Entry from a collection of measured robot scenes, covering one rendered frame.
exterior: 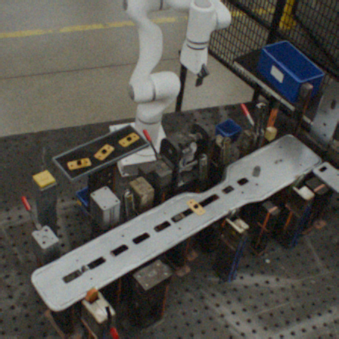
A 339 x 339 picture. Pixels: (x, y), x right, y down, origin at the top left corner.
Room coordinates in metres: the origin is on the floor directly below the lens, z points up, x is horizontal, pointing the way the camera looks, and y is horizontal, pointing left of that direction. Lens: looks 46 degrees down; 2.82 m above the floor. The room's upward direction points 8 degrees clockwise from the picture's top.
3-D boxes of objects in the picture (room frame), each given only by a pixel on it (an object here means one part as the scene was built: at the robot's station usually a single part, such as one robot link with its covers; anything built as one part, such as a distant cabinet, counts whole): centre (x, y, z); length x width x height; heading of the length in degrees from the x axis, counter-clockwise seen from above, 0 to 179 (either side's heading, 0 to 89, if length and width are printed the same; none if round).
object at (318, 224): (1.86, -0.71, 0.84); 0.11 x 0.06 x 0.29; 44
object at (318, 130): (2.07, -0.66, 1.17); 0.12 x 0.01 x 0.34; 44
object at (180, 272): (1.51, -0.07, 0.84); 0.17 x 0.06 x 0.29; 44
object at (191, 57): (1.82, -0.03, 1.55); 0.10 x 0.07 x 0.11; 44
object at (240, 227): (1.48, -0.29, 0.87); 0.12 x 0.09 x 0.35; 44
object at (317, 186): (1.81, -0.65, 0.84); 0.11 x 0.10 x 0.28; 44
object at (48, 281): (1.55, -0.12, 1.00); 1.38 x 0.22 x 0.02; 134
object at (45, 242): (1.28, 0.41, 0.88); 0.11 x 0.10 x 0.36; 44
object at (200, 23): (1.83, -0.04, 1.70); 0.09 x 0.08 x 0.13; 121
